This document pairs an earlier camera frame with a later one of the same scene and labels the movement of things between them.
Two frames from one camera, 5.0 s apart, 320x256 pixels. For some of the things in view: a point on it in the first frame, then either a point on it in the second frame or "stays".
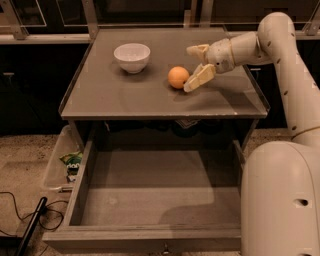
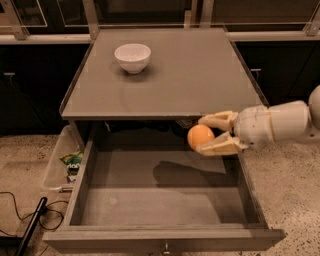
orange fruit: x=177 y=76 -> x=199 y=134
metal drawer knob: x=166 y=251 stays
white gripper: x=220 y=55 -> x=254 y=126
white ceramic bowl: x=133 y=57 stays
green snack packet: x=72 y=162 stays
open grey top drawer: x=156 y=196 stays
